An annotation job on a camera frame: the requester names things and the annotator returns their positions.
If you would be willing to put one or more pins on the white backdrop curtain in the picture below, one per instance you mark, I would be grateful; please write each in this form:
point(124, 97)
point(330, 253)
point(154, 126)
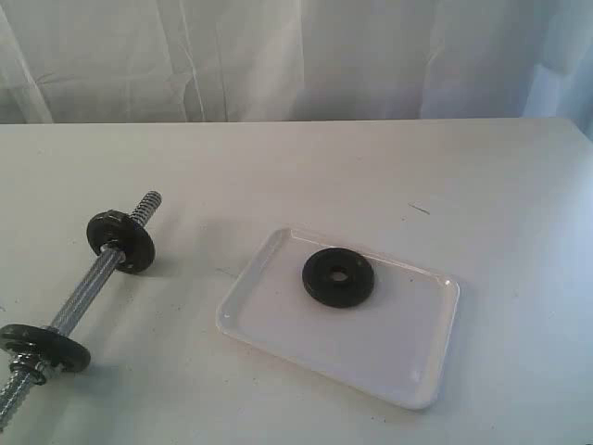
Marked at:
point(133, 61)

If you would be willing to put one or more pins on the chrome spinlock collar nut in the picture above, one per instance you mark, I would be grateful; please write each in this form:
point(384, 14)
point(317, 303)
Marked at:
point(32, 365)

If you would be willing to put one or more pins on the chrome threaded dumbbell bar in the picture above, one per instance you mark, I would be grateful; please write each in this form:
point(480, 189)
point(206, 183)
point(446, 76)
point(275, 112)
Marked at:
point(19, 385)

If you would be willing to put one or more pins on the black weight plate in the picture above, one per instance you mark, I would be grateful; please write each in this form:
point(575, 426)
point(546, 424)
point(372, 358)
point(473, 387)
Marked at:
point(58, 349)
point(115, 229)
point(338, 277)

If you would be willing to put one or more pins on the white rectangular plastic tray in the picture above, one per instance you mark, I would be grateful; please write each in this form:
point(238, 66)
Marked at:
point(392, 346)

